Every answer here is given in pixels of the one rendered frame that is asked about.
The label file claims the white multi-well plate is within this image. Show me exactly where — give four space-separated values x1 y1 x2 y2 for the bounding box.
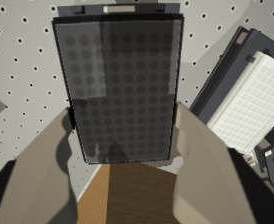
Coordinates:
209 53 274 155

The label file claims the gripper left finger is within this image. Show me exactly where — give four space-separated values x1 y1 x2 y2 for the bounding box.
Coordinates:
0 106 78 224

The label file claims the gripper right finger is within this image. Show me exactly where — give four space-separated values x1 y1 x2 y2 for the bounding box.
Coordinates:
173 101 274 224

